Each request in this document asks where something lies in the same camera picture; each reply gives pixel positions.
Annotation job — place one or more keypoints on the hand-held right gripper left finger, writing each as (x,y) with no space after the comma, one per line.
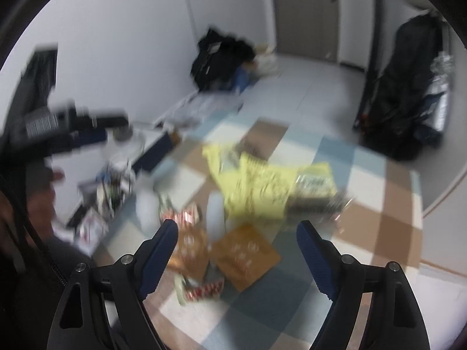
(165,248)

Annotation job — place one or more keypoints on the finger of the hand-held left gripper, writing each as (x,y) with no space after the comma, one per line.
(109,121)

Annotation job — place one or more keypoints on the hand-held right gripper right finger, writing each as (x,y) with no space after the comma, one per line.
(313,259)

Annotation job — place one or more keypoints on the red white snack wrapper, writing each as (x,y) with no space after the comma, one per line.
(202,288)
(182,216)

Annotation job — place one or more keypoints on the person's left hand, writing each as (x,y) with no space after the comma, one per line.
(41,197)

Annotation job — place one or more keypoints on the grey round cup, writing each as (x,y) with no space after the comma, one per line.
(123,134)

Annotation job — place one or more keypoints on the brown snack packet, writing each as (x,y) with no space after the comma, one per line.
(245,256)
(190,249)

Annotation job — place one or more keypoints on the dark blue box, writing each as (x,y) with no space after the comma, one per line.
(153,154)

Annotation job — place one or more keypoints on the clear packet of bags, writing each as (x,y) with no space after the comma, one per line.
(315,200)

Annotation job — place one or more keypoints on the checked brown blue blanket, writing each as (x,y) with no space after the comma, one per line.
(365,226)

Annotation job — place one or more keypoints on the heap of small clutter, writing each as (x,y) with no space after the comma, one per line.
(105,193)

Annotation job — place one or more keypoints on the white paper sheets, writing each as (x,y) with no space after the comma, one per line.
(199,106)

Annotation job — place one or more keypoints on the yellow plastic bag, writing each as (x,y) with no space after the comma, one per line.
(255,186)

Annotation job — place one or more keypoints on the pile of black clothes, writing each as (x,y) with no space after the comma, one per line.
(219,62)

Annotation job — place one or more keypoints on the blue plastic bag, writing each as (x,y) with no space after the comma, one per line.
(241,79)

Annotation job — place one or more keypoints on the beige paper bag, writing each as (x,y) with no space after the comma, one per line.
(266,59)

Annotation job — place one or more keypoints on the hanging black jacket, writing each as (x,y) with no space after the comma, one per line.
(399,87)

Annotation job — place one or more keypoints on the silver folded umbrella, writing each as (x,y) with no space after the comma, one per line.
(439,94)

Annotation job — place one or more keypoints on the grey brown door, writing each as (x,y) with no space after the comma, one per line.
(306,11)

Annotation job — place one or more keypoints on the black coat rack pole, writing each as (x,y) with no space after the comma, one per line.
(374,25)

